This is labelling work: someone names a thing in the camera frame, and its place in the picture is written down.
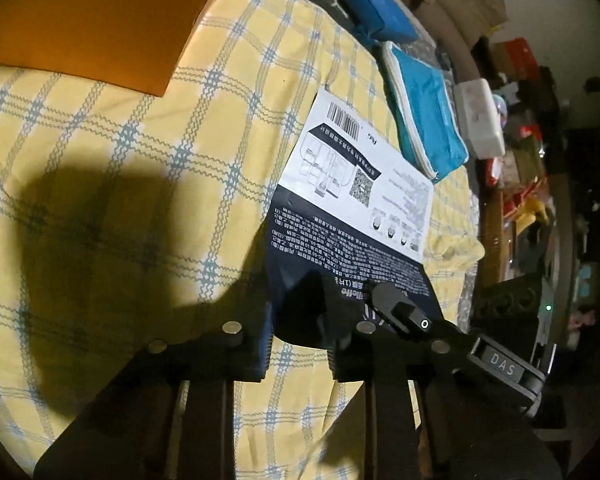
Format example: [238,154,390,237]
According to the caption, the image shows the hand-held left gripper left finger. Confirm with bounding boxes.
[34,302,275,480]

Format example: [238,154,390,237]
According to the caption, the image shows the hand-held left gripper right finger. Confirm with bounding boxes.
[330,321,563,480]

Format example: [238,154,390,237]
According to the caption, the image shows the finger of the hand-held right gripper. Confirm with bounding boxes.
[362,281,481,362]

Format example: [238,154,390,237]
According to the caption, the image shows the navy and white packet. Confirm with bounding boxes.
[266,85,445,352]

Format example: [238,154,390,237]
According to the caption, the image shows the orange storage container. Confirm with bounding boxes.
[0,0,244,99]

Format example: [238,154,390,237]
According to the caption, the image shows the yellow toy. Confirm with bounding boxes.
[514,194,552,227]

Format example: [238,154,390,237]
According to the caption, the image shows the red packet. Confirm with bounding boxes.
[485,157,507,189]

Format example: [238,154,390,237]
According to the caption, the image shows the teal zip pouch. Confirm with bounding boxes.
[380,40,469,184]

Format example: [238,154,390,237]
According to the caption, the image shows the white plastic box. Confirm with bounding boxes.
[452,80,507,159]

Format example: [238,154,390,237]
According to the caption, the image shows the yellow plaid cloth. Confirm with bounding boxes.
[0,0,487,477]

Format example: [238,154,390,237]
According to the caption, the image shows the brown sofa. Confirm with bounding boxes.
[395,0,512,88]

